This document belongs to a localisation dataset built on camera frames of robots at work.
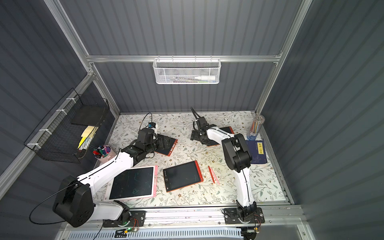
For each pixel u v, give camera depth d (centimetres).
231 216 73
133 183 141
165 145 77
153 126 76
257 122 91
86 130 74
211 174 89
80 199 42
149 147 67
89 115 81
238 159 55
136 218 73
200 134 78
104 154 85
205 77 91
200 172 89
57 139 68
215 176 87
